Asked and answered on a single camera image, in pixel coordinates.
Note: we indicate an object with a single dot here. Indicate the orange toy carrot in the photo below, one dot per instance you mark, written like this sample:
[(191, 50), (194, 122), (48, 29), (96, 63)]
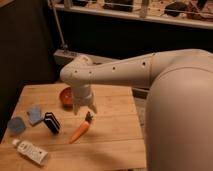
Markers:
[(82, 129)]

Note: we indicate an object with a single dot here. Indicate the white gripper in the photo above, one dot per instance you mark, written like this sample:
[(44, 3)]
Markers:
[(83, 96)]

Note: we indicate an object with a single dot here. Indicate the black striped eraser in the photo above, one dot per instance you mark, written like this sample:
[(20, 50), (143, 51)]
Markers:
[(51, 122)]

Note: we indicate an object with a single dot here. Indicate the white tube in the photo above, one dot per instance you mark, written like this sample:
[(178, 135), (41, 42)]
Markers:
[(31, 151)]

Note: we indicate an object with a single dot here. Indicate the light blue square sponge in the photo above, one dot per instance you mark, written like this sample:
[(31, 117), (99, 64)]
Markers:
[(34, 115)]

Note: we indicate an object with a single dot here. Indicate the red bowl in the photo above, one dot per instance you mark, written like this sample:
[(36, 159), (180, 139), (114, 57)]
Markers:
[(65, 97)]

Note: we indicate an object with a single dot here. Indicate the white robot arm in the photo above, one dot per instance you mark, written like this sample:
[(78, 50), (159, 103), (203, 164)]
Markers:
[(179, 105)]

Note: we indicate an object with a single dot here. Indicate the metal pole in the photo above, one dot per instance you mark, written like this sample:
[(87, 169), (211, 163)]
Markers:
[(64, 46)]

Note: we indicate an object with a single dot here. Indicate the blue round sponge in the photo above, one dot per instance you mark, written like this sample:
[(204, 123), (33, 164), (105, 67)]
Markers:
[(16, 125)]

